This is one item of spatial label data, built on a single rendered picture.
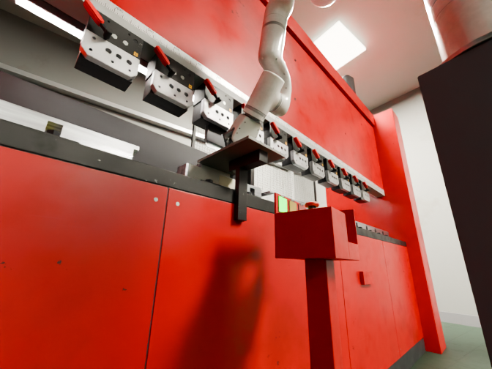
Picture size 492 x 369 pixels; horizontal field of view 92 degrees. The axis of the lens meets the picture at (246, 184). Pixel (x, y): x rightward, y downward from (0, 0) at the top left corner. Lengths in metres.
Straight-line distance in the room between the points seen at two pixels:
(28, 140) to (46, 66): 3.54
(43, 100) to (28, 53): 2.85
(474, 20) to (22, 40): 4.21
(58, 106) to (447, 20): 1.35
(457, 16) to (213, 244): 0.74
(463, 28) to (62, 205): 0.83
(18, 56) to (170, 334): 3.86
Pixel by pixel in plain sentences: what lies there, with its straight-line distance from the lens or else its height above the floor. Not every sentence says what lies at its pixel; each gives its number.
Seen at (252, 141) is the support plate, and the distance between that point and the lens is 0.72.
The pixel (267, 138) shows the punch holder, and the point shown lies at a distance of 1.23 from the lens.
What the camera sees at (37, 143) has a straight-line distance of 0.60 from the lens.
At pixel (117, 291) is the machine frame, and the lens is 0.60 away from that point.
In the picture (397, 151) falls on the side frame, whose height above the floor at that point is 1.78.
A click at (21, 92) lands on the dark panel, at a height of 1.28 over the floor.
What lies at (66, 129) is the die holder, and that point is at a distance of 0.75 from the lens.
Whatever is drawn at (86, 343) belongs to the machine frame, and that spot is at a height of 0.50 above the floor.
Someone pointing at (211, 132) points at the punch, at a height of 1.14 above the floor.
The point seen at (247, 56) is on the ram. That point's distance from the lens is 1.37.
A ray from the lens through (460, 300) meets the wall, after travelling 4.27.
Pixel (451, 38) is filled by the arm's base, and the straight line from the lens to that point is 0.68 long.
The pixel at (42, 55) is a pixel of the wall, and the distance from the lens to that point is 4.22.
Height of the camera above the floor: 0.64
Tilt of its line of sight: 18 degrees up
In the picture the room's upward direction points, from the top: 1 degrees clockwise
